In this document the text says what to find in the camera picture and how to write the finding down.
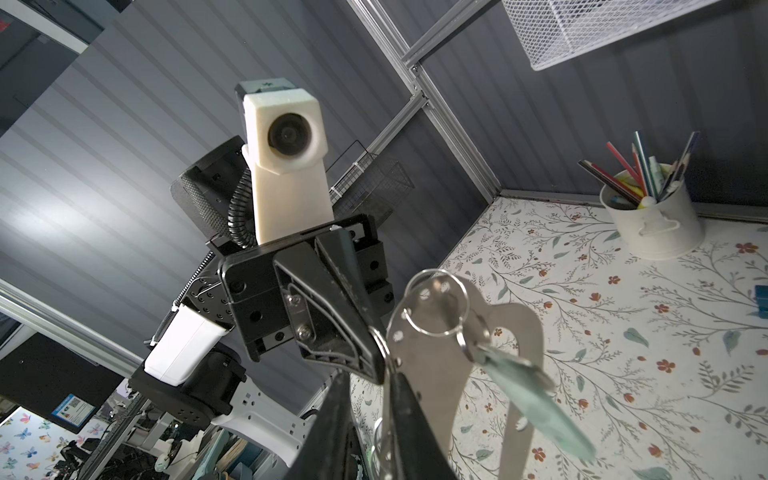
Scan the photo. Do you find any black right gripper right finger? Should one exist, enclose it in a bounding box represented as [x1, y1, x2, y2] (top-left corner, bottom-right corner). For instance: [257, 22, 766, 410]
[389, 373, 457, 480]

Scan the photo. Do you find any teal stapler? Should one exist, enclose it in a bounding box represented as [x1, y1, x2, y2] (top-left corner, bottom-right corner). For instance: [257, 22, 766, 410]
[755, 285, 768, 319]

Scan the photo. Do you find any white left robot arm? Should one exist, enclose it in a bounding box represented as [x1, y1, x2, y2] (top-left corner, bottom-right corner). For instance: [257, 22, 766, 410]
[130, 136, 394, 464]

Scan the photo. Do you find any black corrugated cable conduit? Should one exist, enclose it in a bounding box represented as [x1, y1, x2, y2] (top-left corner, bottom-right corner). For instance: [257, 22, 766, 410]
[226, 167, 259, 250]

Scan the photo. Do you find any silver metal carabiner key holder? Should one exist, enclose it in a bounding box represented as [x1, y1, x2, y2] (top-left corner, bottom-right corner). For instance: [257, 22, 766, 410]
[372, 269, 544, 479]

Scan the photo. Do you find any black wire wall basket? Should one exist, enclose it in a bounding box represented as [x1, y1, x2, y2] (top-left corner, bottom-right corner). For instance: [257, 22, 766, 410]
[330, 140, 414, 227]

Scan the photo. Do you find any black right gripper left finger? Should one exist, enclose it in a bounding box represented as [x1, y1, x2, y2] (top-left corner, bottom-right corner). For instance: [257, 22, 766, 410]
[284, 373, 360, 480]

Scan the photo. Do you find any white metal pen cup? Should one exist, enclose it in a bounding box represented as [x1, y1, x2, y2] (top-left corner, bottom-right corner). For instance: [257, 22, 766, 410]
[599, 181, 705, 261]

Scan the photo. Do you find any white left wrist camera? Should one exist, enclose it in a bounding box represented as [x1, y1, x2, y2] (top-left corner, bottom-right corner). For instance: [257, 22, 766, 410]
[235, 78, 334, 245]

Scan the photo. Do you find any white wire mesh basket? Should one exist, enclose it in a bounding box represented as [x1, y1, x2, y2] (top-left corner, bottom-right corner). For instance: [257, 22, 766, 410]
[503, 0, 716, 71]

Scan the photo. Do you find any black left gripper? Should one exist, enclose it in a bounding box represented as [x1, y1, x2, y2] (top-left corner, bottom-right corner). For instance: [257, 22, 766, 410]
[218, 214, 394, 384]

